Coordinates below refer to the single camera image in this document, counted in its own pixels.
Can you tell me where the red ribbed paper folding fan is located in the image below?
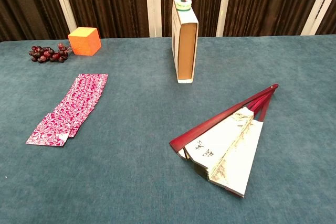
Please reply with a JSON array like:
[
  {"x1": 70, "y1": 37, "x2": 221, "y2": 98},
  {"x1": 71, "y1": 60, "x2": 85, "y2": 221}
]
[{"x1": 169, "y1": 83, "x2": 280, "y2": 199}]

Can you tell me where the dark red grape bunch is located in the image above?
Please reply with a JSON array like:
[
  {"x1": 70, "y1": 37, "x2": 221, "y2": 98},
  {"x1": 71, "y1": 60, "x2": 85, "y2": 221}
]
[{"x1": 28, "y1": 42, "x2": 73, "y2": 64}]

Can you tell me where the orange foam cube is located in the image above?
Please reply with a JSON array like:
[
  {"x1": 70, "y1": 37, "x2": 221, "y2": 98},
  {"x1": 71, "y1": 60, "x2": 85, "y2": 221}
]
[{"x1": 67, "y1": 26, "x2": 102, "y2": 57}]

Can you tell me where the dark brown pleated curtain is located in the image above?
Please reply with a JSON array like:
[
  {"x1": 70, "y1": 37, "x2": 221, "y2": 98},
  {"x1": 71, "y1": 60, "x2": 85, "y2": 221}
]
[{"x1": 0, "y1": 0, "x2": 336, "y2": 42}]

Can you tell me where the white cardboard book slipcase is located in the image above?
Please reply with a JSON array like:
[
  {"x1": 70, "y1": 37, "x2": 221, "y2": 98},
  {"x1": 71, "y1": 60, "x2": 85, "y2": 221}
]
[{"x1": 171, "y1": 0, "x2": 199, "y2": 84}]

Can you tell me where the pink patterned paper strip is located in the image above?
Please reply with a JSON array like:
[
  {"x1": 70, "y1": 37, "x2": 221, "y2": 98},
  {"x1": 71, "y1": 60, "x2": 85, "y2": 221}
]
[{"x1": 48, "y1": 73, "x2": 109, "y2": 130}]

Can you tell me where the white frame post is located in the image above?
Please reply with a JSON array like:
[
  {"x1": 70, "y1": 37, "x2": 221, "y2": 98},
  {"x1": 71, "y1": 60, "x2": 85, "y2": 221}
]
[
  {"x1": 301, "y1": 0, "x2": 336, "y2": 36},
  {"x1": 144, "y1": 0, "x2": 163, "y2": 38},
  {"x1": 215, "y1": 0, "x2": 234, "y2": 37},
  {"x1": 49, "y1": 0, "x2": 78, "y2": 33}
]

